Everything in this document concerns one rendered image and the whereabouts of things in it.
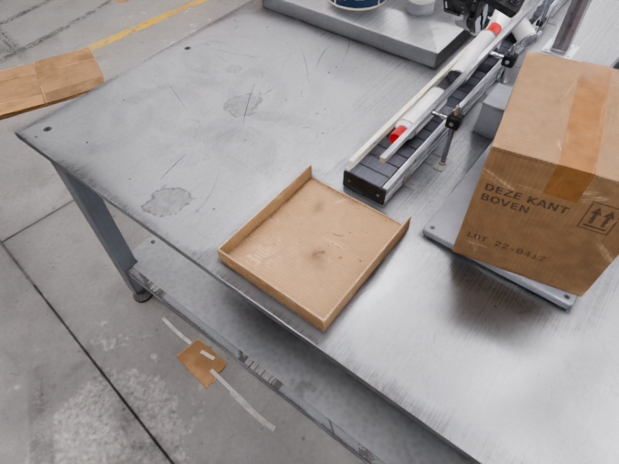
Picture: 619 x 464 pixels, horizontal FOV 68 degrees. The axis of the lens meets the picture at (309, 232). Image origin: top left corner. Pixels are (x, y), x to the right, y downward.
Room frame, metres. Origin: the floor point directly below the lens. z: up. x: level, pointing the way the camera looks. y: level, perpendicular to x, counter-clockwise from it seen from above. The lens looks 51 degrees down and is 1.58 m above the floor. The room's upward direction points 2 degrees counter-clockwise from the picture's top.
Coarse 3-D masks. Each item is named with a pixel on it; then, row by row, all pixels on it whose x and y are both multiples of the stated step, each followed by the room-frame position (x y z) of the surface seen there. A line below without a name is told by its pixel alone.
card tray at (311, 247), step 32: (288, 192) 0.70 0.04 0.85; (320, 192) 0.71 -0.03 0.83; (256, 224) 0.61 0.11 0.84; (288, 224) 0.62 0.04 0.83; (320, 224) 0.62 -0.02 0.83; (352, 224) 0.61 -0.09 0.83; (384, 224) 0.61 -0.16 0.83; (224, 256) 0.52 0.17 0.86; (256, 256) 0.54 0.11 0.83; (288, 256) 0.54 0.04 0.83; (320, 256) 0.53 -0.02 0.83; (352, 256) 0.53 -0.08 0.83; (384, 256) 0.53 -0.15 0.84; (288, 288) 0.46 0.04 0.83; (320, 288) 0.46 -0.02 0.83; (352, 288) 0.44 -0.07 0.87; (320, 320) 0.37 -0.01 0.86
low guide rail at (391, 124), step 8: (464, 48) 1.16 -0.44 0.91; (456, 56) 1.12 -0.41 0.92; (448, 64) 1.08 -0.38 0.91; (440, 72) 1.05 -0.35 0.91; (448, 72) 1.06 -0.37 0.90; (432, 80) 1.01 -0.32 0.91; (440, 80) 1.03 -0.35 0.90; (424, 88) 0.98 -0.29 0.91; (416, 96) 0.95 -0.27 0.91; (408, 104) 0.91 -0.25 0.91; (400, 112) 0.88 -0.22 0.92; (392, 120) 0.86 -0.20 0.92; (384, 128) 0.83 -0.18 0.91; (392, 128) 0.85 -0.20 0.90; (376, 136) 0.80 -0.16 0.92; (384, 136) 0.82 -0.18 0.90; (368, 144) 0.78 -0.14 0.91; (376, 144) 0.79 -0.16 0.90; (360, 152) 0.75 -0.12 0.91; (368, 152) 0.77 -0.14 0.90; (352, 160) 0.72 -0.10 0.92
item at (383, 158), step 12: (540, 0) 1.34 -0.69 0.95; (528, 12) 1.26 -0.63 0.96; (516, 24) 1.20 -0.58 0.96; (504, 36) 1.13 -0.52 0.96; (492, 48) 1.07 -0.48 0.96; (480, 60) 1.02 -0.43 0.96; (468, 72) 0.97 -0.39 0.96; (456, 84) 0.92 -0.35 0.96; (444, 96) 0.88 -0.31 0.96; (432, 108) 0.83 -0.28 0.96; (420, 120) 0.79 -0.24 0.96; (408, 132) 0.75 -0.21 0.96; (396, 144) 0.72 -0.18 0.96; (384, 156) 0.68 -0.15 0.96
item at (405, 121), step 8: (432, 88) 0.96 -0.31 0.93; (440, 88) 0.95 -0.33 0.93; (424, 96) 0.93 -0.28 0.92; (432, 96) 0.92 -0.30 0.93; (416, 104) 0.90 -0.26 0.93; (424, 104) 0.89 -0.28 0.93; (408, 112) 0.87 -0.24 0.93; (416, 112) 0.86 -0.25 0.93; (400, 120) 0.84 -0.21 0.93; (408, 120) 0.83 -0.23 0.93; (400, 128) 0.82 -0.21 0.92; (392, 136) 0.80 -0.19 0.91
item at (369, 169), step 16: (480, 64) 1.13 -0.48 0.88; (448, 80) 1.06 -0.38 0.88; (480, 80) 1.06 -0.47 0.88; (464, 96) 0.99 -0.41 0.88; (448, 112) 0.92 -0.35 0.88; (432, 128) 0.87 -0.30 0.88; (384, 144) 0.81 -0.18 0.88; (416, 144) 0.81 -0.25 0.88; (368, 160) 0.76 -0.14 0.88; (400, 160) 0.76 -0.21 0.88; (368, 176) 0.71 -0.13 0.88; (384, 176) 0.71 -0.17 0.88
